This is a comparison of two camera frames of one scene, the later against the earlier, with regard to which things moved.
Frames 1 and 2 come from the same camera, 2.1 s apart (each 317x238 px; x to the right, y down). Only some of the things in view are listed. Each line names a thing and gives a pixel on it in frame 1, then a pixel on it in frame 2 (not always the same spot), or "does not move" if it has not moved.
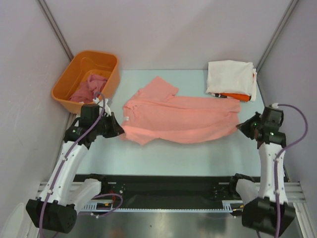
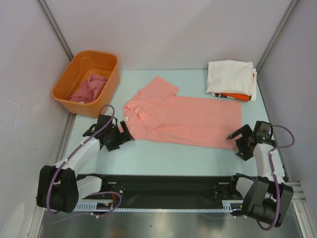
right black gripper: x=244 y=127 to x=246 y=131
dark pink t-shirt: x=86 y=90 does not move
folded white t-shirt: x=230 y=76 does not move
